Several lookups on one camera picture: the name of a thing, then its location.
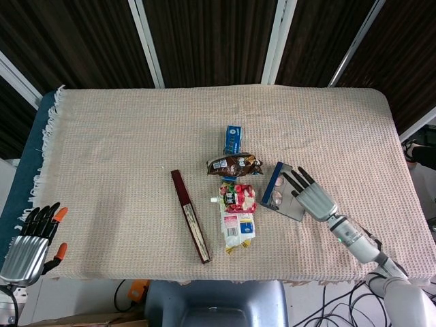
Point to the orange floor device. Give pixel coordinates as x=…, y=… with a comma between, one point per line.
x=138, y=293

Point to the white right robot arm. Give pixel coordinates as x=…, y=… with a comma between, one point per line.
x=357, y=240

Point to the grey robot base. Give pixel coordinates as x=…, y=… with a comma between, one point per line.
x=214, y=299

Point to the white yellow snack bag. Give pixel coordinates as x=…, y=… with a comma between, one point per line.
x=235, y=231

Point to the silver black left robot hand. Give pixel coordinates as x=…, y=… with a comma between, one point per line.
x=25, y=255

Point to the red fruit spout pouch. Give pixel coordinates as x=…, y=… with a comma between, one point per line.
x=242, y=199

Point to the brown cardboard box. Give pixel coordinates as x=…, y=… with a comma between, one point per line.
x=85, y=320

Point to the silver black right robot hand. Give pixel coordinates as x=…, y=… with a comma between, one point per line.
x=315, y=201

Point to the metal frame eyeglasses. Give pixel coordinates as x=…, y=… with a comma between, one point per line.
x=276, y=197

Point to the beige waffle tablecloth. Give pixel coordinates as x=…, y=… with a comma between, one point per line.
x=119, y=153

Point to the pink snack packet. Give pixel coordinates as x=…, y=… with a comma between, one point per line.
x=238, y=211

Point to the teal table pad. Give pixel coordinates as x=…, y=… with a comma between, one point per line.
x=24, y=170

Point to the brown snack bag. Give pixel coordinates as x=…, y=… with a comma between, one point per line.
x=235, y=165

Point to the blue white carton box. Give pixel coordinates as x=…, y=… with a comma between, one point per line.
x=233, y=139

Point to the white screen frame post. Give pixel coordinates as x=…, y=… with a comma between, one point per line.
x=146, y=41
x=277, y=41
x=17, y=80
x=419, y=126
x=357, y=41

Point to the blue grey folding case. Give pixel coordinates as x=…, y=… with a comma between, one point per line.
x=293, y=209

